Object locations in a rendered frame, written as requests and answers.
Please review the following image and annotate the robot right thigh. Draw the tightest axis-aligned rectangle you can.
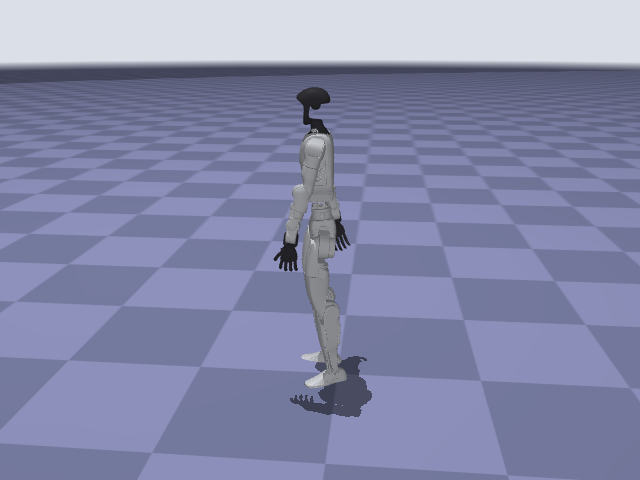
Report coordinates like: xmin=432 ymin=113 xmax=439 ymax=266
xmin=302 ymin=225 xmax=335 ymax=301

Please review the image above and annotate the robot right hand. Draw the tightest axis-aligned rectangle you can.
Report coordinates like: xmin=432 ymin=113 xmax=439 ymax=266
xmin=335 ymin=211 xmax=351 ymax=251

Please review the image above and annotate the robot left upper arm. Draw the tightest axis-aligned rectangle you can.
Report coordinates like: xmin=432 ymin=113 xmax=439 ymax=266
xmin=292 ymin=138 xmax=326 ymax=200

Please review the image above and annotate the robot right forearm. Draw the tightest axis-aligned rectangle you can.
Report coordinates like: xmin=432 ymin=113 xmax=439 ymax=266
xmin=326 ymin=184 xmax=340 ymax=220

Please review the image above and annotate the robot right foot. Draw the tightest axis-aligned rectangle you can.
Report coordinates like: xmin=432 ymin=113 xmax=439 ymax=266
xmin=301 ymin=350 xmax=341 ymax=364

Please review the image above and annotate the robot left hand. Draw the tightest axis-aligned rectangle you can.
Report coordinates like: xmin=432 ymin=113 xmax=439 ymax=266
xmin=274 ymin=232 xmax=299 ymax=271

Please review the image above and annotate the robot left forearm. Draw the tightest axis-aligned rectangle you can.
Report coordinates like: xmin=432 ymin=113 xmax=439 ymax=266
xmin=285 ymin=187 xmax=309 ymax=244

